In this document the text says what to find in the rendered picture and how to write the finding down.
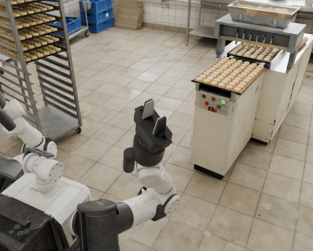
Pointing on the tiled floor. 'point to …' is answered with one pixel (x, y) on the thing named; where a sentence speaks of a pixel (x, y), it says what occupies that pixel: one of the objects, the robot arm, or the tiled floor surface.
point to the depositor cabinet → (276, 90)
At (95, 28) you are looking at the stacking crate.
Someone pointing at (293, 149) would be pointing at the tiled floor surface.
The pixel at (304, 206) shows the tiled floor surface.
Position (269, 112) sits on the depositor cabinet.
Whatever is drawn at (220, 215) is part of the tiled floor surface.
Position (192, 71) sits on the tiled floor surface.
